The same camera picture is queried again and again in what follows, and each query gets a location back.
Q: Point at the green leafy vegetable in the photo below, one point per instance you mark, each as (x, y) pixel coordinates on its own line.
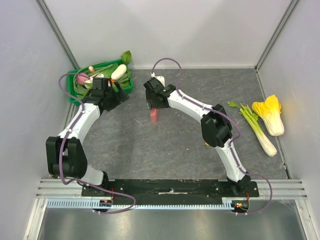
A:
(126, 59)

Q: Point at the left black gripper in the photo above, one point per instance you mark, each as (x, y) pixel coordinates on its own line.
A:
(121, 97)

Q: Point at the pink express box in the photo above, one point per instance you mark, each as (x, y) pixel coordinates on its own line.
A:
(154, 115)

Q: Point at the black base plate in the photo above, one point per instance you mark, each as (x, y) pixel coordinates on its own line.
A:
(175, 192)

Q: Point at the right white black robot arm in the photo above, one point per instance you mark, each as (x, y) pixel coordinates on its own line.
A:
(216, 128)

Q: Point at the green celery stalk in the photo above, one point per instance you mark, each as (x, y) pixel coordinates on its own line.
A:
(252, 119)

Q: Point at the bok choy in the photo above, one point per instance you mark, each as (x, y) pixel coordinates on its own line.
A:
(100, 72)

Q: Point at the white radish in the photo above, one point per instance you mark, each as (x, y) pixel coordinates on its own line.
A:
(119, 72)

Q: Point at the brown mushroom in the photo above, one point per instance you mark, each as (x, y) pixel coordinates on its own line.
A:
(91, 69)

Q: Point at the green long beans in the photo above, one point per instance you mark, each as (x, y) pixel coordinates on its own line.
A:
(79, 89)

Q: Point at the purple turnip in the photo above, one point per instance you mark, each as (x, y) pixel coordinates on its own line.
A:
(82, 78)

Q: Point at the green plastic crate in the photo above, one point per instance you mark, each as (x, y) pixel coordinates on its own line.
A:
(70, 78)

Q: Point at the yellow napa cabbage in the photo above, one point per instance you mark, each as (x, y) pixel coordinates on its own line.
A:
(270, 112)

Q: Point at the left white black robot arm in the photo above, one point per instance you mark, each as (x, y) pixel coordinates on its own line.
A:
(65, 155)

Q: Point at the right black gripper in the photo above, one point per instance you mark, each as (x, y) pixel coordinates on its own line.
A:
(152, 104)

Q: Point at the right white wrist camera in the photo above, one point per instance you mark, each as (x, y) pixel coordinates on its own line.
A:
(158, 77)

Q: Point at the aluminium rail frame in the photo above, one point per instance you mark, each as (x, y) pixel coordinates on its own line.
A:
(282, 189)

